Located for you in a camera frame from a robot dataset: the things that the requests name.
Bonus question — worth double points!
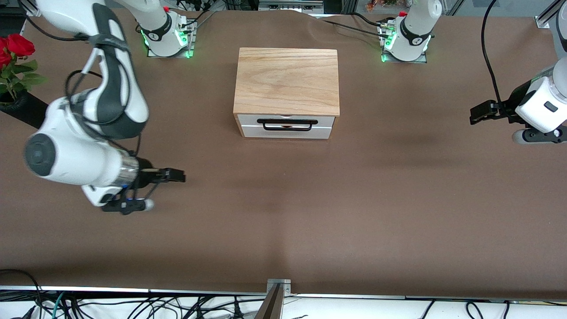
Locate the red artificial rose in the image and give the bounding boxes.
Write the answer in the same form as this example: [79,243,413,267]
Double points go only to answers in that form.
[0,33,48,103]

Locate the dark camera stand pole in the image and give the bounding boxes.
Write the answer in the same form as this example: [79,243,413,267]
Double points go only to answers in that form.
[254,284,284,319]

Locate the black looped floor cable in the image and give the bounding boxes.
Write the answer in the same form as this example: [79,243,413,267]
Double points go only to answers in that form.
[0,268,43,307]

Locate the light wooden drawer cabinet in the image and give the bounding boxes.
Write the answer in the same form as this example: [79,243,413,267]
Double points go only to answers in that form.
[233,48,341,139]

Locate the aluminium table edge rail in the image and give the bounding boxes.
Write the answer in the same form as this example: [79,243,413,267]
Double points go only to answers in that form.
[0,286,567,304]

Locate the metal clamp bracket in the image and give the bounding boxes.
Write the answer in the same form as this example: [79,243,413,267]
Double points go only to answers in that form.
[267,279,292,296]

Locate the brown table mat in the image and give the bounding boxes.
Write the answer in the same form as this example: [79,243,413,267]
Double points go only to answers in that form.
[0,7,567,300]

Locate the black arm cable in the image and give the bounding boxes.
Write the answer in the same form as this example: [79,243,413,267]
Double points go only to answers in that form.
[482,0,505,106]
[18,0,161,205]

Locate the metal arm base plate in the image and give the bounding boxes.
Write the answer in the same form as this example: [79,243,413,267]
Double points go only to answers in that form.
[380,21,428,64]
[146,19,196,58]

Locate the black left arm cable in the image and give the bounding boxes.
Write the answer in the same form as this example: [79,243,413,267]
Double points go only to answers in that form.
[482,0,505,106]

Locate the white-front drawer with black handle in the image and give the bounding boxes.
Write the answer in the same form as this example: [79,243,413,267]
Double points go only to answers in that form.
[237,114,336,139]

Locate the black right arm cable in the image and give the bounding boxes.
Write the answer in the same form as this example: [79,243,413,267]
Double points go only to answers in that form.
[18,0,161,205]

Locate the grey electronics box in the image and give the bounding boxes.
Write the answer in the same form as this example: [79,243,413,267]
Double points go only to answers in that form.
[258,0,325,14]

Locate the orange artificial flowers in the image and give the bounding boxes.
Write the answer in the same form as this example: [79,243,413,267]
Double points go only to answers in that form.
[365,0,401,12]

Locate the black base power cable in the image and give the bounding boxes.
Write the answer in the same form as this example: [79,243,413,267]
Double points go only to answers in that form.
[351,12,388,27]
[318,19,385,38]

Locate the grey base cable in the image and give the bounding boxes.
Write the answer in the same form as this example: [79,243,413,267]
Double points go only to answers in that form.
[193,9,218,30]

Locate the teal floor cable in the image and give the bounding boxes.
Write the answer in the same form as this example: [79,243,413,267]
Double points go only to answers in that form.
[50,292,67,319]

